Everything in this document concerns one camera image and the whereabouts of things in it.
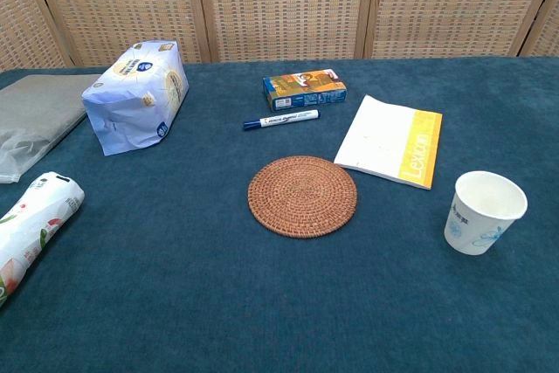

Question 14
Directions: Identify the blue velvet tablecloth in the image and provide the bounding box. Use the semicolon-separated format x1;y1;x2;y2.
0;55;559;373

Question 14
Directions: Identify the small blue orange carton box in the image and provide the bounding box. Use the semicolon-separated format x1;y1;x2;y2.
262;68;349;113

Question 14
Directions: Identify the grey cloth in plastic bag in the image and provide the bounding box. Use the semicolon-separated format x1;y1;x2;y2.
0;73;103;184

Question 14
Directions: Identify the white floral wet wipes pack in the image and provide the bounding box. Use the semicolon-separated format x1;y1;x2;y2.
0;171;86;307

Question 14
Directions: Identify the woven bamboo folding screen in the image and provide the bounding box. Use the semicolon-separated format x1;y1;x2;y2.
0;0;559;73

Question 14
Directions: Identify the white and yellow notebook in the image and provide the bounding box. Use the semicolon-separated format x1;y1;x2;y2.
333;94;444;191

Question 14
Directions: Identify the white paper cup blue print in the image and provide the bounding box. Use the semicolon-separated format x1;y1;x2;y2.
444;170;528;256

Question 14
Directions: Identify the round woven rattan coaster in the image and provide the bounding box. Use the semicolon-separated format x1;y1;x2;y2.
247;155;358;240

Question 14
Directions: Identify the blue whiteboard marker pen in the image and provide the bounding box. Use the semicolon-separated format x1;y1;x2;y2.
243;109;323;132

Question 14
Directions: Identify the light blue tissue pack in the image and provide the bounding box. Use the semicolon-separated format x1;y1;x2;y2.
81;39;190;156

